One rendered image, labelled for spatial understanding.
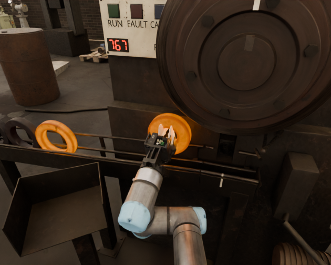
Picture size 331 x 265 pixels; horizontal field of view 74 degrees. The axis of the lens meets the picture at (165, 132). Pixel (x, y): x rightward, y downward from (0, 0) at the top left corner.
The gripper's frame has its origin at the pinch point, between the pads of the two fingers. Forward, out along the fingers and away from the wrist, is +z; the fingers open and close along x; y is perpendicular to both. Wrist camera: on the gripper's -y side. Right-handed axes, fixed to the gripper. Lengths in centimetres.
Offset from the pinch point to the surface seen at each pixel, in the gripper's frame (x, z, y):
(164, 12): 0.0, 5.7, 36.1
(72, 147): 43.1, -5.0, -14.0
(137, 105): 15.9, 10.2, 0.7
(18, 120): 68, -2, -5
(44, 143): 57, -6, -14
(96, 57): 264, 331, -158
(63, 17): 524, 583, -165
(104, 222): 15.2, -30.7, -15.8
